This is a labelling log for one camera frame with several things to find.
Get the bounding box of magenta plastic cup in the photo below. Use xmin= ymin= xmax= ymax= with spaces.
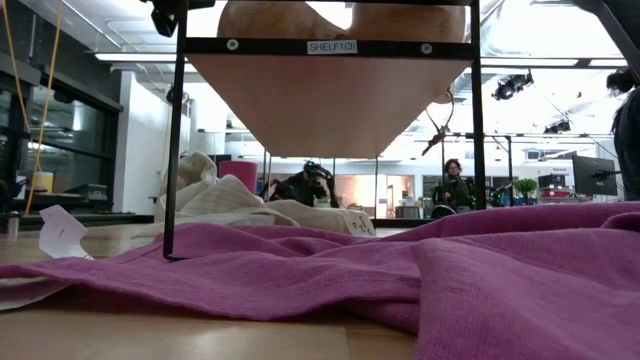
xmin=217 ymin=159 xmax=259 ymax=196

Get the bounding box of person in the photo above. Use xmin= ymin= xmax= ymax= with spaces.
xmin=603 ymin=66 xmax=640 ymax=202
xmin=439 ymin=158 xmax=476 ymax=211
xmin=269 ymin=167 xmax=341 ymax=209

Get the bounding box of purple cloth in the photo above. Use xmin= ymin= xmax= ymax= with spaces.
xmin=0 ymin=200 xmax=640 ymax=360

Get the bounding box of white cloth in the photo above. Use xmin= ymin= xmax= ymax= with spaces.
xmin=130 ymin=150 xmax=378 ymax=240

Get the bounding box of green potted plant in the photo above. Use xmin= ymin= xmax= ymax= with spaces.
xmin=513 ymin=177 xmax=539 ymax=206

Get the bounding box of black ceiling spotlight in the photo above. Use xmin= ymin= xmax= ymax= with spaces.
xmin=543 ymin=118 xmax=573 ymax=136
xmin=491 ymin=69 xmax=535 ymax=102

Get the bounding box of ceiling light strip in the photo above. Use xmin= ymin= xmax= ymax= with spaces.
xmin=93 ymin=51 xmax=180 ymax=64

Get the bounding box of black desktop device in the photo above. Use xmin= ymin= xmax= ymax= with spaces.
xmin=63 ymin=183 xmax=110 ymax=204

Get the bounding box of black computer monitor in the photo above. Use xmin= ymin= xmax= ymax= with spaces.
xmin=571 ymin=154 xmax=619 ymax=198

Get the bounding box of yellow white container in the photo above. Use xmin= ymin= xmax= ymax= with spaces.
xmin=31 ymin=170 xmax=55 ymax=194

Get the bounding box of dark cord loop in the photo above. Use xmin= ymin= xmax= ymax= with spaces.
xmin=421 ymin=88 xmax=457 ymax=157

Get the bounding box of black table frame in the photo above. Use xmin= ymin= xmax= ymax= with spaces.
xmin=0 ymin=212 xmax=451 ymax=230

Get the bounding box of yellow cable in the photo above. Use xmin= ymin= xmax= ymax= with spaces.
xmin=0 ymin=0 xmax=65 ymax=217

